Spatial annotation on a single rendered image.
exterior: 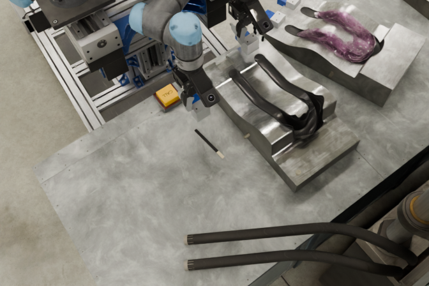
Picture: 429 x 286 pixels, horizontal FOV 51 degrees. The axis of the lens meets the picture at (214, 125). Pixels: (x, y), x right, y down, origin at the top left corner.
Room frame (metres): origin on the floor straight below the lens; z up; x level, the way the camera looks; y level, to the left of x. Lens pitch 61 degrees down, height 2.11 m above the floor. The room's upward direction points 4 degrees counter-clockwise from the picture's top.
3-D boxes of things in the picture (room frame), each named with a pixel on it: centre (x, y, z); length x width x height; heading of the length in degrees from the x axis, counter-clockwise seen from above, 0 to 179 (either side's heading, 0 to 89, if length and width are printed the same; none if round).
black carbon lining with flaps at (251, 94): (0.77, -0.21, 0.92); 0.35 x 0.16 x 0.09; 33
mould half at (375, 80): (1.02, -0.46, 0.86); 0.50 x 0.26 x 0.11; 50
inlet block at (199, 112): (0.75, 0.07, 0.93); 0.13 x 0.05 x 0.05; 33
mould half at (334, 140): (0.75, -0.21, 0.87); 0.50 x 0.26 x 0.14; 33
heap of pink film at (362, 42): (1.01, -0.46, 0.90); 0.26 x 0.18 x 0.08; 50
